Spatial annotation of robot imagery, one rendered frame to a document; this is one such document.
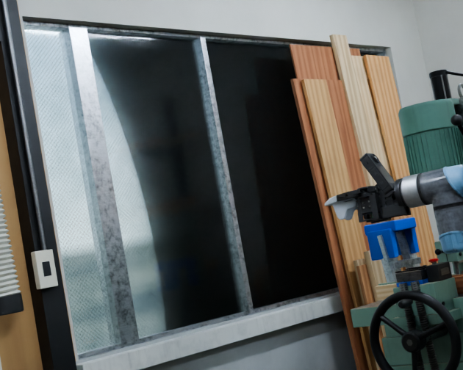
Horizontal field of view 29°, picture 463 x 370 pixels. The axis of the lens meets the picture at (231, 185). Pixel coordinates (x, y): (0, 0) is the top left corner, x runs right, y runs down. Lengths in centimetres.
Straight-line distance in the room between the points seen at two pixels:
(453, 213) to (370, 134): 267
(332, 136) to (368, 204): 228
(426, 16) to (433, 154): 283
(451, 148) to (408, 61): 261
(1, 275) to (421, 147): 139
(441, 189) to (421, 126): 81
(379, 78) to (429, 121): 208
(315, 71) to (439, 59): 120
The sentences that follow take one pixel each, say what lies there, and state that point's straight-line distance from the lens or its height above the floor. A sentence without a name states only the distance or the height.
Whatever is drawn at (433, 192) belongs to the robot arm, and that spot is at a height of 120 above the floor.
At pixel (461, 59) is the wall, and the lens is 548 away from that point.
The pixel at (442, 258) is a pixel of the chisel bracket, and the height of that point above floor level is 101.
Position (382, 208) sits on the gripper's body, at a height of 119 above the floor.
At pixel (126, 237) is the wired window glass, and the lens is 362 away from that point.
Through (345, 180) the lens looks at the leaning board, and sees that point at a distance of 440.
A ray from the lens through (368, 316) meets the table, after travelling 292.
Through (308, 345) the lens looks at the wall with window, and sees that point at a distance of 425.
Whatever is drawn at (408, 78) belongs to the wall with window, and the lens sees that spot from 540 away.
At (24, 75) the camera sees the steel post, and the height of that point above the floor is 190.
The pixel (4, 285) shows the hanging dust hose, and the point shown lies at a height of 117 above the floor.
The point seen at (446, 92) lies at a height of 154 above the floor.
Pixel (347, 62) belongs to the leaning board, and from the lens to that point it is 474.
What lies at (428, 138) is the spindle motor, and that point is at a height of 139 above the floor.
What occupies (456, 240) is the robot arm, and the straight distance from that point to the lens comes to 206.
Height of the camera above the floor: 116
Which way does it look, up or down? 4 degrees up
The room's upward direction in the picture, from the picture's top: 10 degrees counter-clockwise
